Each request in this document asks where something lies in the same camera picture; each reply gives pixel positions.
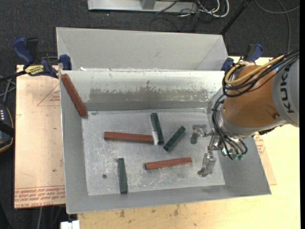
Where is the grey metal bin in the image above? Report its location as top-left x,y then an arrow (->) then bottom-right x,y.
56,27 -> 272,215

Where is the red-brown flat block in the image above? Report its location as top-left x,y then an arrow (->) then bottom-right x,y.
144,156 -> 193,171
103,131 -> 154,145
61,73 -> 89,117

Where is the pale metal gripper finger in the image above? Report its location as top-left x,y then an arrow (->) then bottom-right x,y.
190,124 -> 210,145
197,151 -> 217,177

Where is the dark green flat block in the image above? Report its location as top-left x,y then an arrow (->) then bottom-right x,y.
163,125 -> 186,152
150,113 -> 165,145
117,157 -> 129,195

